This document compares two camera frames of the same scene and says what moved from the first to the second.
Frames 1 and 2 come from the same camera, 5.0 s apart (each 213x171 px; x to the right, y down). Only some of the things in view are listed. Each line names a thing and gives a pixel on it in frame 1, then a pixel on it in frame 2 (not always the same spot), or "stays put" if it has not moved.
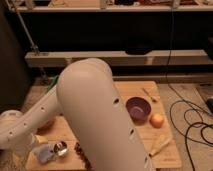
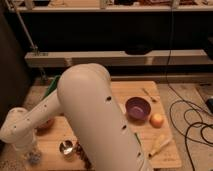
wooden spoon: x=153 y=100 stays put
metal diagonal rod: x=35 y=46 stays put
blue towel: x=45 y=152 to x=34 y=158
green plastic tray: x=53 y=83 stays put
